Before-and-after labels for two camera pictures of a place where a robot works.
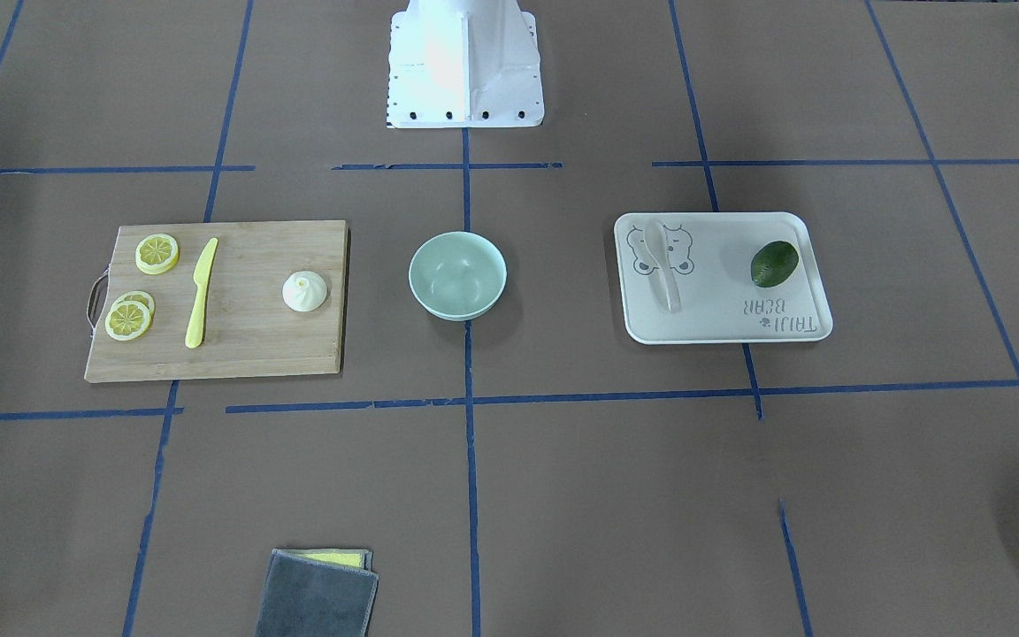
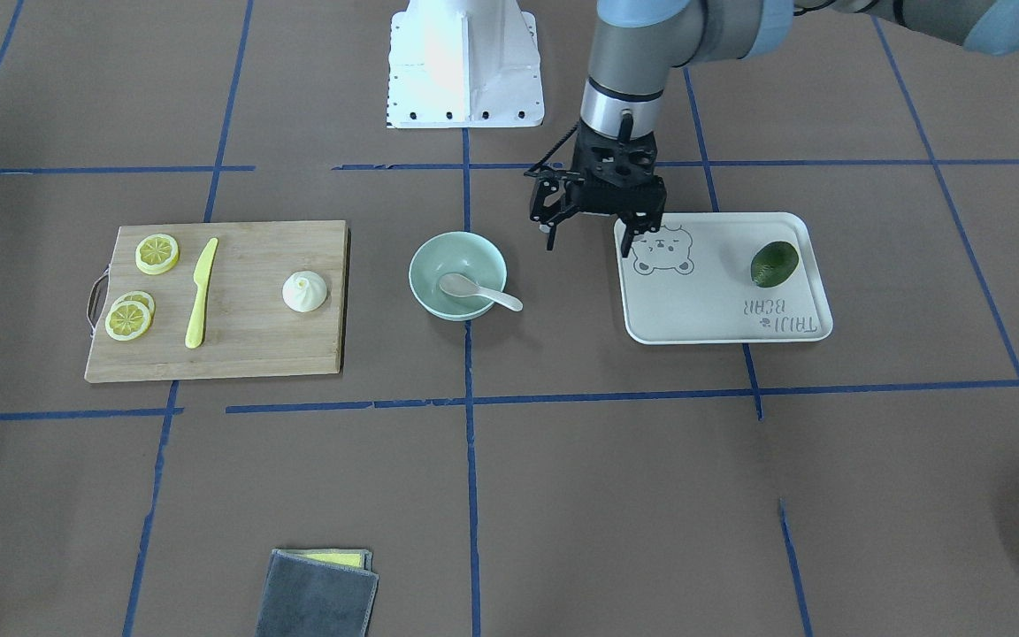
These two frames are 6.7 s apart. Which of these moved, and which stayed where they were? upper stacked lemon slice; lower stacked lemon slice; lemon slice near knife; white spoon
Moved: white spoon
Stayed: upper stacked lemon slice; lemon slice near knife; lower stacked lemon slice
